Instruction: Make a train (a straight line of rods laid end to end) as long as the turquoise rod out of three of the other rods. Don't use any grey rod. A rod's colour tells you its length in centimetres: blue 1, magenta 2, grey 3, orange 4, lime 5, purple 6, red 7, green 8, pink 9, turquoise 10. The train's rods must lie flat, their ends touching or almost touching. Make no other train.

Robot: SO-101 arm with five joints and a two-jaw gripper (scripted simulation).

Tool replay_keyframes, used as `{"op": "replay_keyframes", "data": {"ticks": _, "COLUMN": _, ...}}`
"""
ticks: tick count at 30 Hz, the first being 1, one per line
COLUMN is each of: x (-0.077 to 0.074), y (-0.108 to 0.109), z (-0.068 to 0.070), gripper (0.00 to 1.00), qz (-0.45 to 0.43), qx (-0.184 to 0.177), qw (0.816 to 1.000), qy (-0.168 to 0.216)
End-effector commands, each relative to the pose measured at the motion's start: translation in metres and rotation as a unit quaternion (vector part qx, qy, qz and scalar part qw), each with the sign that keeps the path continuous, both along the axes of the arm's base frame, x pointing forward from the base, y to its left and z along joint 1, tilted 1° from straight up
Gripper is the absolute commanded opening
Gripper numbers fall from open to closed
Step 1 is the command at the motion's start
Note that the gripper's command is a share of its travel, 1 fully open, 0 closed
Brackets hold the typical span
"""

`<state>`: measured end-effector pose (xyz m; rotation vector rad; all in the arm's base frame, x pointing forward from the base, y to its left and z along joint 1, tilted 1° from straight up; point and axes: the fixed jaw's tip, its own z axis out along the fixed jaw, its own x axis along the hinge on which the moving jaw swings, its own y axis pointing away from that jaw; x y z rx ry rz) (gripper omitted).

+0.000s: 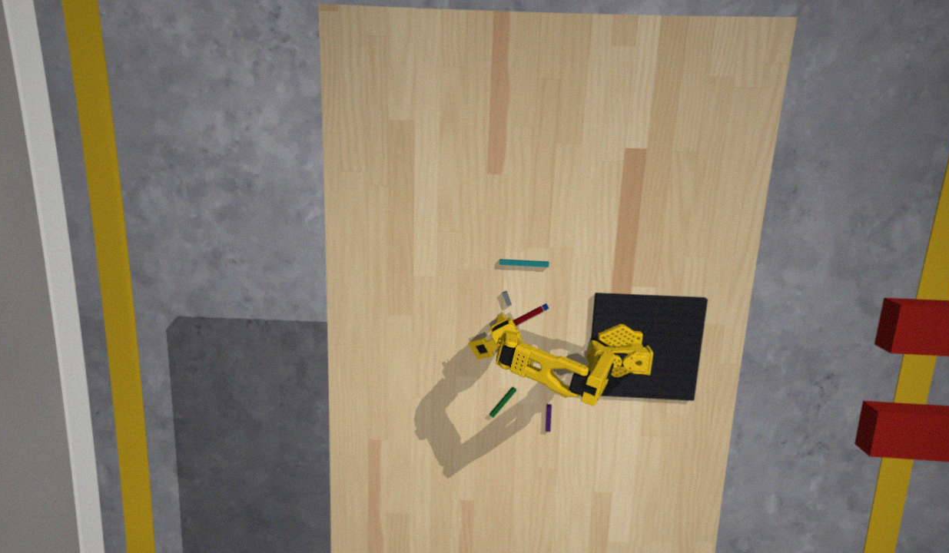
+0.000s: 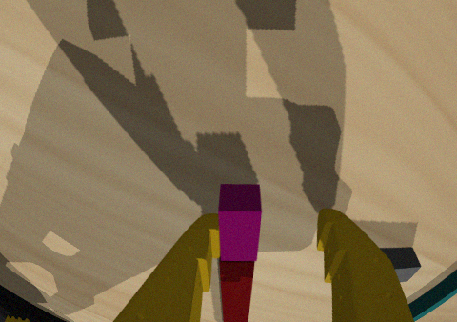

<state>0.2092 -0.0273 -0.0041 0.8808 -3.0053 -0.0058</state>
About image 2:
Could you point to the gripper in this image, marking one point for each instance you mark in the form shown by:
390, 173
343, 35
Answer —
365, 286

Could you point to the turquoise rod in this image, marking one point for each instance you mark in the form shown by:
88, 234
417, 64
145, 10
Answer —
435, 297

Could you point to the magenta rectangular block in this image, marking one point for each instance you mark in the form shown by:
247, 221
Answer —
240, 214

